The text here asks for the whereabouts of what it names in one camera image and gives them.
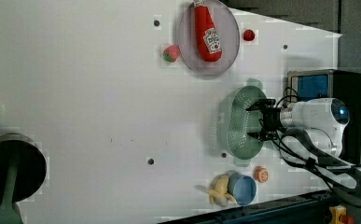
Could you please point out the yellow emergency stop button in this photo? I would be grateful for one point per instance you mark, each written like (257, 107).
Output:
(339, 215)

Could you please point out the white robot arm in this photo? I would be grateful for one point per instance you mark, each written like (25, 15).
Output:
(323, 119)

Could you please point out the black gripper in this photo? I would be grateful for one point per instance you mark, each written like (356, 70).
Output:
(271, 119)

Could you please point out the green plastic strainer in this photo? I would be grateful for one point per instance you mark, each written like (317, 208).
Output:
(235, 123)

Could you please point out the black pot with green handle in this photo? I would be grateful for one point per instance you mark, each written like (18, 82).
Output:
(23, 170)

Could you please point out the orange plush fruit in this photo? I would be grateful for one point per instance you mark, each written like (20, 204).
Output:
(261, 174)

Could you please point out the red plush tomato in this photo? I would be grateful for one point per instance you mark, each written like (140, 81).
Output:
(249, 35)

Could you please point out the yellow plush banana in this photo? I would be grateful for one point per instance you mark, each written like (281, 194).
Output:
(219, 193)

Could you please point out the blue plastic cup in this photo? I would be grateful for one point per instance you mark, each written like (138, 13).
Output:
(243, 188)

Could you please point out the pink plush strawberry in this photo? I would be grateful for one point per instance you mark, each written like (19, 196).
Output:
(171, 53)

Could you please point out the grey round plate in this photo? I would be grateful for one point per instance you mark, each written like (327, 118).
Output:
(227, 30)

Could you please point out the red plush ketchup bottle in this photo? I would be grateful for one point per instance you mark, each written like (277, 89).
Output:
(208, 40)

